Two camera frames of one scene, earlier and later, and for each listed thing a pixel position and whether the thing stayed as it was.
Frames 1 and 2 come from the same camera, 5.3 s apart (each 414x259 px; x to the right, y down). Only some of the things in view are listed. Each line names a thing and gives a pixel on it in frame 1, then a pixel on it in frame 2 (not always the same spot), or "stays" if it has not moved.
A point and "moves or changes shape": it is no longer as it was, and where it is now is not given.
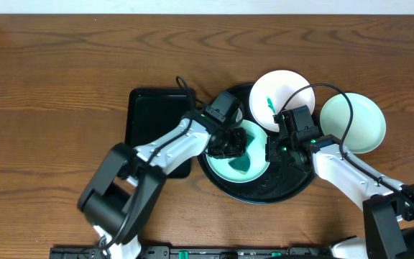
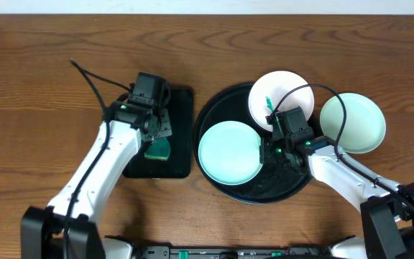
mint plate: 368,127 stays
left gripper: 229,142 → 162,127
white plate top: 270,93 stays
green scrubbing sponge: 242,164 moves or changes shape
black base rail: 202,252 stays
